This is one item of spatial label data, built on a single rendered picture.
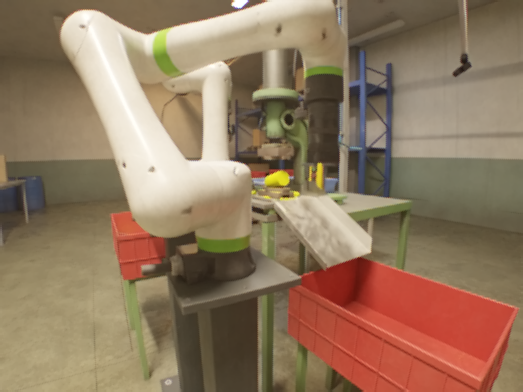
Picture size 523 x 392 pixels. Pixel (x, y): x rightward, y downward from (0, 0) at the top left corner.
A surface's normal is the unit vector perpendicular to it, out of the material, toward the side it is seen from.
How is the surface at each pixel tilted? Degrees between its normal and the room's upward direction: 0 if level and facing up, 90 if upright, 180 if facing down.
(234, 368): 90
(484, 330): 90
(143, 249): 90
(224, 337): 90
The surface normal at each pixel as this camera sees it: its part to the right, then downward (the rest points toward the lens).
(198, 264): 0.47, -0.04
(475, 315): -0.83, 0.07
